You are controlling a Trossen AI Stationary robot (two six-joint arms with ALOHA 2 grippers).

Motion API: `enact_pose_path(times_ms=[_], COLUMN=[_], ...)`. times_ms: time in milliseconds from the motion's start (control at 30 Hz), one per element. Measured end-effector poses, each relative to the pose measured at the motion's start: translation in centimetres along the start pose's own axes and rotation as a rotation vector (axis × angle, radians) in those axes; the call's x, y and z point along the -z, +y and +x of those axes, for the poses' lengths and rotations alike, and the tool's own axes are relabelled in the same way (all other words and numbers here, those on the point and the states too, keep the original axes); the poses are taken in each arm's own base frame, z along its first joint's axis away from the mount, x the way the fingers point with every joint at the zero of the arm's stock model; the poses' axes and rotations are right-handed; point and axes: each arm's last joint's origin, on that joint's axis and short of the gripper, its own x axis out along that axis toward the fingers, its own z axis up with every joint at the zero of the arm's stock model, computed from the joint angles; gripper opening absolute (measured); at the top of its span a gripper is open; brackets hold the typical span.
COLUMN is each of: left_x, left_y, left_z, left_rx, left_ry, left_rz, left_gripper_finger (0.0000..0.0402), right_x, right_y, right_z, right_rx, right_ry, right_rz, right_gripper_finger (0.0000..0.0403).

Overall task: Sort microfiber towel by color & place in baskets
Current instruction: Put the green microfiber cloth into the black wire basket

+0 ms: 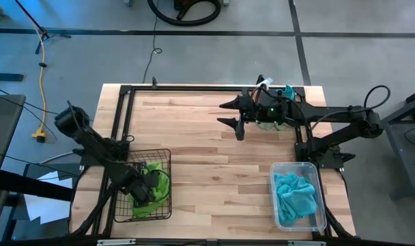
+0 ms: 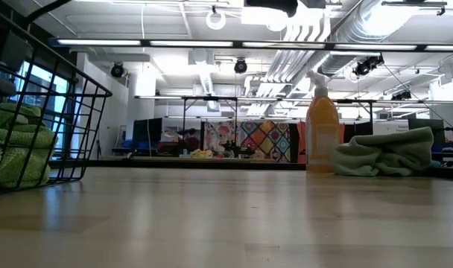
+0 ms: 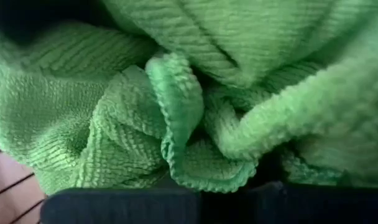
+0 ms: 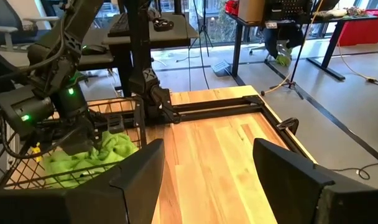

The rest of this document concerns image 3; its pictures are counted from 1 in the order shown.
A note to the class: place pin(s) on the green microfiber towel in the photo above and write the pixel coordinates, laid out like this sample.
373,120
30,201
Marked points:
238,31
176,109

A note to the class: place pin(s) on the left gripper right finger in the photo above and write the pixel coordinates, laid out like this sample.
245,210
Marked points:
301,208

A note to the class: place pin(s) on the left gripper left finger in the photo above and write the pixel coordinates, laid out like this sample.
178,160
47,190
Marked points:
120,208

